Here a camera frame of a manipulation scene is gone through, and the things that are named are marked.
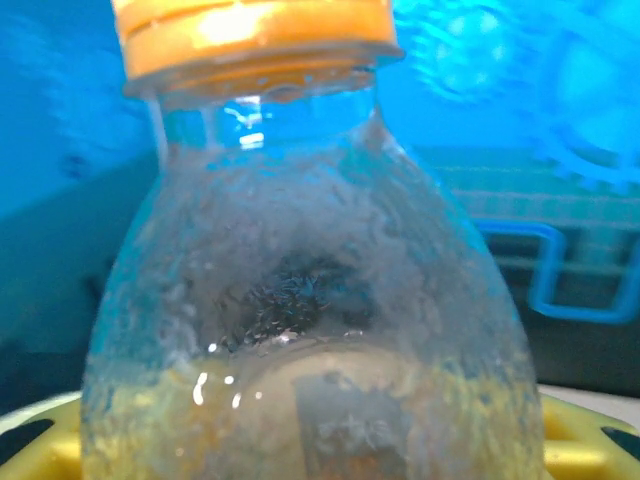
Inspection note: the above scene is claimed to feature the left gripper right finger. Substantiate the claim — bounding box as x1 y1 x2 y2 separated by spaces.
540 393 640 480

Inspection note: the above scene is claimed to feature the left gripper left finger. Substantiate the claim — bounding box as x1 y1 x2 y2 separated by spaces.
0 391 86 480

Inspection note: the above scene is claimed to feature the orange juice bottle yellow label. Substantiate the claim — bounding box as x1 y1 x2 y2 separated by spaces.
79 0 546 480

